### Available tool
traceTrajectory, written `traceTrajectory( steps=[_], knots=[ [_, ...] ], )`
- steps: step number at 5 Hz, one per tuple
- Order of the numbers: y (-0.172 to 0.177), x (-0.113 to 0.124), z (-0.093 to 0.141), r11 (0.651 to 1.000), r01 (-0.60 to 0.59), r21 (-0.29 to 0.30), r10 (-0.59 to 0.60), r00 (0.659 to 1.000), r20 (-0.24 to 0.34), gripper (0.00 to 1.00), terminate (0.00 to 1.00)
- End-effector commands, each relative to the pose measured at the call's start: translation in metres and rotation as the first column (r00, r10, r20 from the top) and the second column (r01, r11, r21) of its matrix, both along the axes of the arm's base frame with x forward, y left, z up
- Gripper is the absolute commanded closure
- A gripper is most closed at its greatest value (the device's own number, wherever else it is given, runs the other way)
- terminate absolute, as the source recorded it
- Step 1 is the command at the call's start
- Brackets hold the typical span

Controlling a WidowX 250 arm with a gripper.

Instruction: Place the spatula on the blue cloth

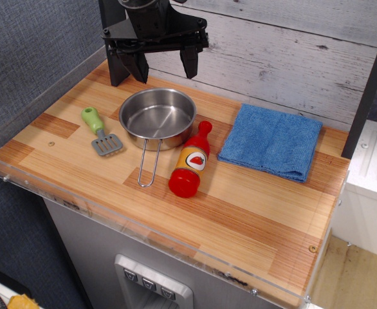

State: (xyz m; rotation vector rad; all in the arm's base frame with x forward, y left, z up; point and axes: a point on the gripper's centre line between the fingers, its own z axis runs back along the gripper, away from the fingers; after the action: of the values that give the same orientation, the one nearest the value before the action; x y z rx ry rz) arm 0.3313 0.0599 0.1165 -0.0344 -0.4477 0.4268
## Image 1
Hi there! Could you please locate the clear acrylic table guard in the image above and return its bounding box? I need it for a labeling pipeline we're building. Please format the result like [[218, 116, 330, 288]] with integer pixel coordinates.
[[0, 49, 349, 308]]

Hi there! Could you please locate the yellow object bottom left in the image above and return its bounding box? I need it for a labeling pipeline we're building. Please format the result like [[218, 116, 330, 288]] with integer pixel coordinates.
[[7, 294, 39, 309]]

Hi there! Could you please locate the green handled grey spatula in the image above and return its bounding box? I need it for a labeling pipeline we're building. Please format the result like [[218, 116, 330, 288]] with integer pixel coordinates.
[[81, 107, 123, 156]]

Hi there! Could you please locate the black right frame post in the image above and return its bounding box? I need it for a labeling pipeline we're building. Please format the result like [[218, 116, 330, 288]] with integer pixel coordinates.
[[341, 54, 377, 159]]

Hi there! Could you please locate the silver dispenser button panel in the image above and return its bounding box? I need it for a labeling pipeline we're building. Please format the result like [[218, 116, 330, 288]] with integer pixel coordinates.
[[115, 254, 194, 308]]

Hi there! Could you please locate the black frame post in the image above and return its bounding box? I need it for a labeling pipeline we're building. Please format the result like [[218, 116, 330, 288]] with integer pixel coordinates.
[[341, 54, 377, 159], [98, 0, 130, 87]]

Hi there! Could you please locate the blue folded cloth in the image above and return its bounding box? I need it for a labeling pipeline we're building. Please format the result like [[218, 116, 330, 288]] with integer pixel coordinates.
[[217, 104, 322, 183]]

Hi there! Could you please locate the white toy sink unit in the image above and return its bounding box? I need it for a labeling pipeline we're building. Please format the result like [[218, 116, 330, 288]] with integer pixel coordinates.
[[331, 120, 377, 254]]

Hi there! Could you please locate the grey toy fridge cabinet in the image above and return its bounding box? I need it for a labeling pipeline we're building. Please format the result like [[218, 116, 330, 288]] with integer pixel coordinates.
[[42, 196, 279, 309]]

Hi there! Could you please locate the black left frame post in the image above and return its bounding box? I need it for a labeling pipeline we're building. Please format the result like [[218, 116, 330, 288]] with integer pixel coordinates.
[[98, 0, 130, 87]]

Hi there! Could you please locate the stainless steel pan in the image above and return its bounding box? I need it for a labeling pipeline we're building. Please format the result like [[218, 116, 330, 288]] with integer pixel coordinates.
[[118, 88, 197, 187]]

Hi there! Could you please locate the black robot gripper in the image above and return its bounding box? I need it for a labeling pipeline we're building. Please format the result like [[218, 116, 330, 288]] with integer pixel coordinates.
[[102, 1, 208, 83]]

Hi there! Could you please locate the red toy ketchup bottle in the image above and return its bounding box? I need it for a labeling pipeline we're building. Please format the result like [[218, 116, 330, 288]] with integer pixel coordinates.
[[169, 120, 212, 198]]

